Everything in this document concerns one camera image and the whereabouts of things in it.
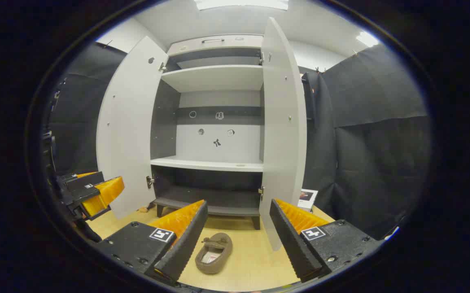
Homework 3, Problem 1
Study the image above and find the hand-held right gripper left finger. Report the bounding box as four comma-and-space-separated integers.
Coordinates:
94, 199, 209, 285

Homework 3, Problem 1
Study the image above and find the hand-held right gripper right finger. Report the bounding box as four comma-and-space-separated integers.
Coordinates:
269, 198, 384, 283

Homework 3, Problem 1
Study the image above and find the brown fuzzy shoe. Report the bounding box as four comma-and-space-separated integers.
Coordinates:
195, 232, 233, 274

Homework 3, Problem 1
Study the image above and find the grey cabinet door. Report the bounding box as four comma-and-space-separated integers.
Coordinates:
258, 16, 308, 251
96, 36, 169, 220

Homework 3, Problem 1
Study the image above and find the white book with dark photo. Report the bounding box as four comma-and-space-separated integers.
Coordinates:
298, 189, 319, 212

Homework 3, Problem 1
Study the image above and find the black backdrop cloth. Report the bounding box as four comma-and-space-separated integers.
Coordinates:
49, 41, 431, 241

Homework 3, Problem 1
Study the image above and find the small ceiling light panel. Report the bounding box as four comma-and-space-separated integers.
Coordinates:
356, 32, 380, 47

